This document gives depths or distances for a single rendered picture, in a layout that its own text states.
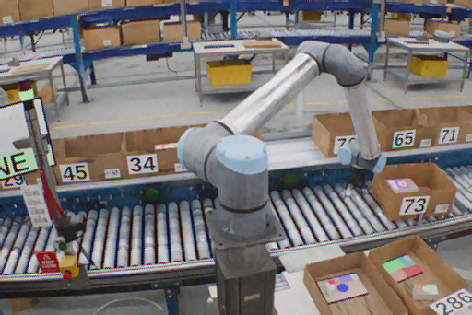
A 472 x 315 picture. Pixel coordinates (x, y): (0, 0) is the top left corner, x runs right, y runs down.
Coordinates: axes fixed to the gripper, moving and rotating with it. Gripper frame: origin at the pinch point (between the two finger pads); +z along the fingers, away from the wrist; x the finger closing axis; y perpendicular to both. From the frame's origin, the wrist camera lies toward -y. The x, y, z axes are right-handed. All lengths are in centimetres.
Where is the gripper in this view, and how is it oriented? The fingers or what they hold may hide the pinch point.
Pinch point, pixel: (353, 195)
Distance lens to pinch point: 223.8
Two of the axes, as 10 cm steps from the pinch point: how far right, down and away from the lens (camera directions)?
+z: 0.2, 8.8, 4.7
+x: 9.9, -1.0, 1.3
